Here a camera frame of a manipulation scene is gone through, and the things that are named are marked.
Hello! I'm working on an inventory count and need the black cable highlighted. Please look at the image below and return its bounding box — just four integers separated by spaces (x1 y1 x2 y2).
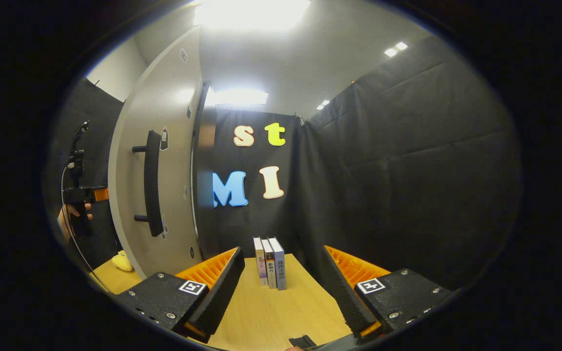
60 163 113 293

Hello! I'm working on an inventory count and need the cream plush toy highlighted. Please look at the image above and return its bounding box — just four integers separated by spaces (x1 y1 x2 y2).
112 250 134 272

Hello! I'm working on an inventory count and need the black cabinet door handle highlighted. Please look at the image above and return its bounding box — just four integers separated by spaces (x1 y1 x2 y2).
132 130 164 237

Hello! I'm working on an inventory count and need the blue grey book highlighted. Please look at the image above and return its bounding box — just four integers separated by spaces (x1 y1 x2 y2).
268 237 287 291

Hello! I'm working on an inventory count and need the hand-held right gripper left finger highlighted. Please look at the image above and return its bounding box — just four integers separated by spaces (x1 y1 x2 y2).
115 246 246 343

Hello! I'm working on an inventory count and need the grey white book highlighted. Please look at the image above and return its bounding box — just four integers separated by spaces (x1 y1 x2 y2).
261 239 278 289

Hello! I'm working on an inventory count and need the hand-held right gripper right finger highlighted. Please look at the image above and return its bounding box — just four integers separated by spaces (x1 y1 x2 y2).
321 245 457 342

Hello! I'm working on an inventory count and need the large ceiling light panel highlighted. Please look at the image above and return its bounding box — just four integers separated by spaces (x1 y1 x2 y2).
194 0 311 31

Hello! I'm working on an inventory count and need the black backdrop cloth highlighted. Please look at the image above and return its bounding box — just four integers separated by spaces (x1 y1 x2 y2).
42 37 523 293

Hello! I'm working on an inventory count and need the grey cabinet door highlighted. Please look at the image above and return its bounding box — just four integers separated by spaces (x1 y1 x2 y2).
108 27 203 278

